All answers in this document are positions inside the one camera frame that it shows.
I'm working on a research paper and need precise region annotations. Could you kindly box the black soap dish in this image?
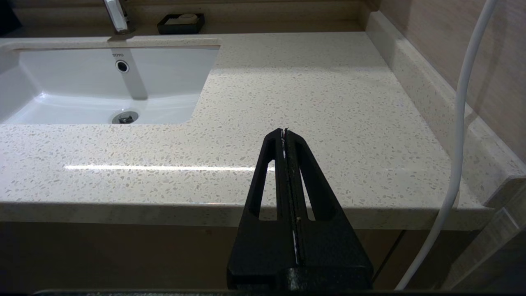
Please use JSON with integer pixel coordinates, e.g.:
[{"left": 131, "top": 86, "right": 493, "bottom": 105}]
[{"left": 157, "top": 13, "right": 205, "bottom": 35}]

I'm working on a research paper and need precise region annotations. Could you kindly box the wooden vanity cabinet front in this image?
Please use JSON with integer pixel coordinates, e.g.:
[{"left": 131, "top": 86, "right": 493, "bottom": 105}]
[{"left": 0, "top": 222, "right": 485, "bottom": 290}]

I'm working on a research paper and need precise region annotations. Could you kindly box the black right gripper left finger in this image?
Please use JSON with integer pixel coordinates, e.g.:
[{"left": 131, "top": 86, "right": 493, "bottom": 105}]
[{"left": 227, "top": 128, "right": 298, "bottom": 290}]

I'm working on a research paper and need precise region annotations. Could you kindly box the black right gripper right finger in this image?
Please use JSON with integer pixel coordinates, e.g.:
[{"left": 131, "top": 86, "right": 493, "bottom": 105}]
[{"left": 285, "top": 128, "right": 374, "bottom": 290}]

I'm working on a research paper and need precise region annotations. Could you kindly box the chrome sink drain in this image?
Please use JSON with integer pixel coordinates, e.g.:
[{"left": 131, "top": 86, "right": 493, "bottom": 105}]
[{"left": 112, "top": 111, "right": 139, "bottom": 124}]

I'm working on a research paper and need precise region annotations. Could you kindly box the white cable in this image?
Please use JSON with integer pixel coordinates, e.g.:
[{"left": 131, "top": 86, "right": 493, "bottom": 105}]
[{"left": 394, "top": 0, "right": 498, "bottom": 290}]

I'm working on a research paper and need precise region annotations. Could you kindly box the chrome faucet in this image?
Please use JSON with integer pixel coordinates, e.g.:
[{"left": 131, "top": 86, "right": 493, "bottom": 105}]
[{"left": 103, "top": 0, "right": 136, "bottom": 35}]

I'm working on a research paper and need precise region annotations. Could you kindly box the white sink basin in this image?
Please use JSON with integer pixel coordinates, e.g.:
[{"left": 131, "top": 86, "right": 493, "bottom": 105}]
[{"left": 0, "top": 38, "right": 222, "bottom": 125}]

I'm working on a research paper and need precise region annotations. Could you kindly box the speckled stone backsplash ledge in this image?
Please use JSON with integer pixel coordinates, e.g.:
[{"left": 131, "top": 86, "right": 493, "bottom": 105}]
[{"left": 365, "top": 10, "right": 526, "bottom": 206}]

